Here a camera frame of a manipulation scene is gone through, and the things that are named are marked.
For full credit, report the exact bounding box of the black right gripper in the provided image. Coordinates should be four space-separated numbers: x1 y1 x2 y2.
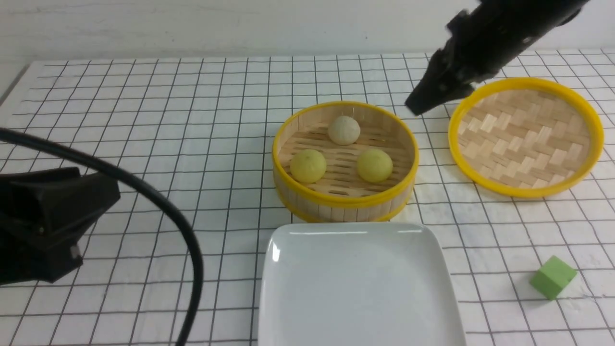
406 0 586 116

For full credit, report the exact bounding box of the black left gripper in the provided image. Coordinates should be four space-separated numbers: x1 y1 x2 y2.
0 167 120 285

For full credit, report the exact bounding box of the yellow rimmed woven steamer lid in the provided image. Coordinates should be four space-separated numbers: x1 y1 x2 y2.
448 77 604 198

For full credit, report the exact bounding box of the yellow steamed bun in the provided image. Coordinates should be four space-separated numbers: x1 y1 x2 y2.
290 149 327 184
357 148 394 183

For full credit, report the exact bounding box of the beige steamed bun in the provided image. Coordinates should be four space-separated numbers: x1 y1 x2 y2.
327 116 361 146

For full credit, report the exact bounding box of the white square plate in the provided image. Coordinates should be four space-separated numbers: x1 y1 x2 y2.
258 222 467 346

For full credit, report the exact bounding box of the bamboo steamer basket yellow rim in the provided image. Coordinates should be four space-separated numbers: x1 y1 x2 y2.
271 101 419 222

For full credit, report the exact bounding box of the green foam cube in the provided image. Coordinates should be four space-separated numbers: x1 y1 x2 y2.
529 256 577 301

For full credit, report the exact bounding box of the black camera cable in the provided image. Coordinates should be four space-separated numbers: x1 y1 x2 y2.
0 127 204 346

